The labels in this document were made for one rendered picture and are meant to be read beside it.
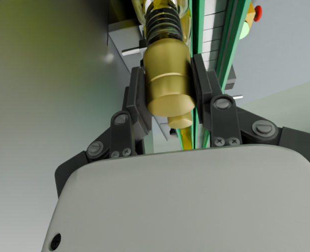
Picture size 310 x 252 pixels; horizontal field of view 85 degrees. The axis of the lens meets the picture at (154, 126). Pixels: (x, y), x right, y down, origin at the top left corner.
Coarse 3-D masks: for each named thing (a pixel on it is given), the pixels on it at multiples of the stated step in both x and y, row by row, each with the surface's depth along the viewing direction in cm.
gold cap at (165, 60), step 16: (160, 48) 11; (176, 48) 11; (144, 64) 13; (160, 64) 11; (176, 64) 11; (160, 80) 10; (176, 80) 10; (192, 80) 11; (160, 96) 10; (176, 96) 10; (192, 96) 10; (160, 112) 12; (176, 112) 12
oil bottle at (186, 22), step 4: (188, 12) 19; (184, 16) 18; (188, 16) 19; (180, 20) 18; (184, 20) 18; (188, 20) 18; (184, 24) 18; (188, 24) 19; (144, 28) 20; (184, 28) 18; (188, 28) 19; (144, 32) 20; (184, 32) 19; (188, 32) 19; (184, 36) 19; (188, 36) 19; (184, 40) 19; (188, 40) 19; (188, 44) 20
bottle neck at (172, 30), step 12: (156, 0) 14; (168, 0) 14; (156, 12) 13; (168, 12) 13; (156, 24) 13; (168, 24) 12; (180, 24) 14; (156, 36) 12; (168, 36) 12; (180, 36) 13
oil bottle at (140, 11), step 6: (132, 0) 15; (138, 0) 15; (144, 0) 15; (180, 0) 15; (186, 0) 15; (138, 6) 15; (144, 6) 15; (180, 6) 15; (186, 6) 16; (138, 12) 16; (144, 12) 16; (180, 12) 16; (186, 12) 17; (138, 18) 17; (144, 18) 16; (180, 18) 17; (144, 24) 17
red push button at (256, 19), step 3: (258, 6) 46; (255, 9) 48; (258, 9) 46; (261, 9) 46; (255, 12) 47; (258, 12) 46; (261, 12) 46; (255, 15) 48; (258, 15) 47; (261, 15) 47; (255, 18) 48; (258, 18) 47; (255, 21) 49
